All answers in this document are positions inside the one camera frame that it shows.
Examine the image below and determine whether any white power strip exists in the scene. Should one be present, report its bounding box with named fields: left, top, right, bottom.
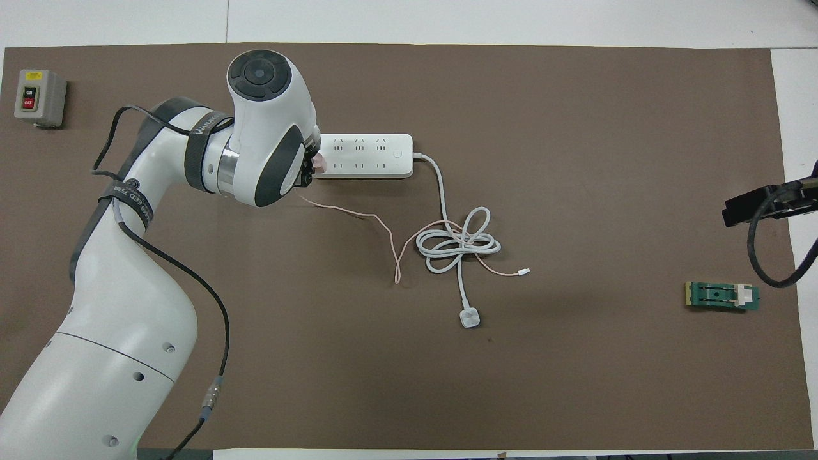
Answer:
left=316, top=133, right=415, bottom=179

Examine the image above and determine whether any grey on-off switch box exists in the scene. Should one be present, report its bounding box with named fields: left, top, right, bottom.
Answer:
left=14, top=68, right=68, bottom=128

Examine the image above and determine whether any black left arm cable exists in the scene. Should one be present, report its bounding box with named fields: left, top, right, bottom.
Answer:
left=93, top=105, right=231, bottom=460

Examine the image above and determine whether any white power strip cord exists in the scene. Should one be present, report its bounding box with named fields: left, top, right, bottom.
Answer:
left=412, top=152, right=502, bottom=329

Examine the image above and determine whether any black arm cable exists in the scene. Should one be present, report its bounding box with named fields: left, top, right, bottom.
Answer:
left=746, top=182, right=818, bottom=288
left=93, top=105, right=231, bottom=460

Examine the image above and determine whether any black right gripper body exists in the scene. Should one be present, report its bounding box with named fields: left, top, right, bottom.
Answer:
left=770, top=163, right=818, bottom=215

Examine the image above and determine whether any brown table mat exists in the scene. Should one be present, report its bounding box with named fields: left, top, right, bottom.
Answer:
left=0, top=42, right=814, bottom=451

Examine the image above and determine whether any pink charging cable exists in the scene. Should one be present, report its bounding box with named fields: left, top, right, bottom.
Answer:
left=299, top=195, right=531, bottom=285

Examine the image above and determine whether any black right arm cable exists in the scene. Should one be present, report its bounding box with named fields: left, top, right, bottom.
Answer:
left=746, top=182, right=818, bottom=288

